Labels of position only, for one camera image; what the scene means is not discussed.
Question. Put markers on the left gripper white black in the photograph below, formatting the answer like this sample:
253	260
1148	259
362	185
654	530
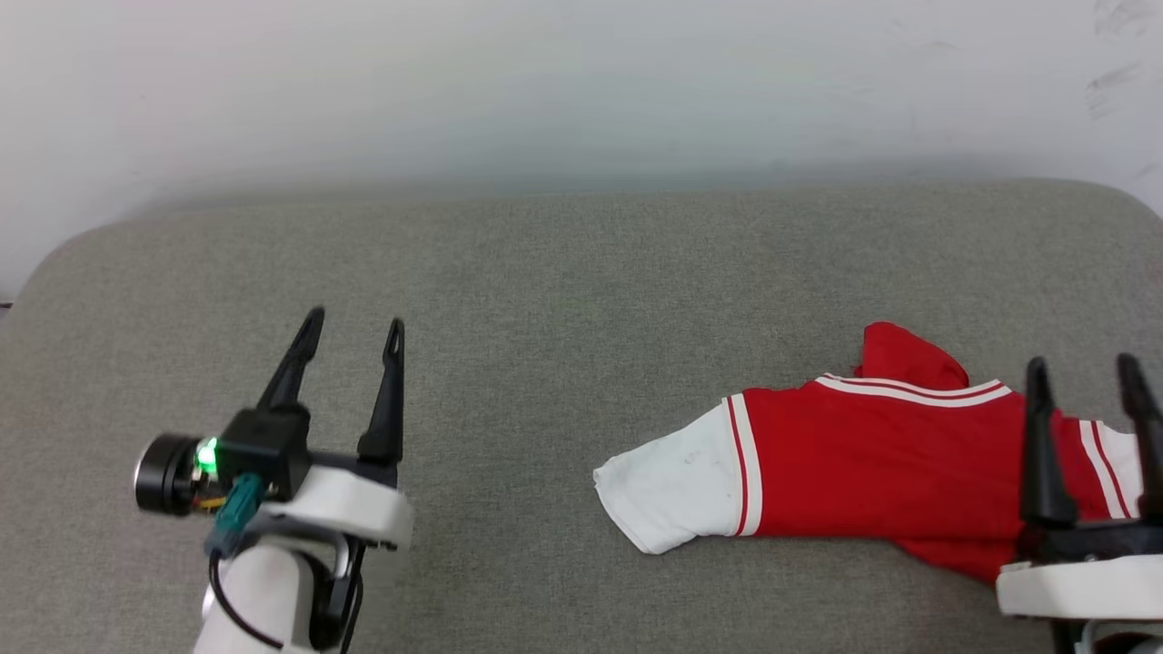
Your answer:
350	509

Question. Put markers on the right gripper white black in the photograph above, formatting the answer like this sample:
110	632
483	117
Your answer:
1081	586

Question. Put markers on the red white basketball jersey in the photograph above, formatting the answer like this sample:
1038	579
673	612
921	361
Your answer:
863	472

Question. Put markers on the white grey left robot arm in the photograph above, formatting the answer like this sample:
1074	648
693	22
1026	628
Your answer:
250	590

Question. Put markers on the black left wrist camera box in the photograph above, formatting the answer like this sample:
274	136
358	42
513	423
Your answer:
268	445

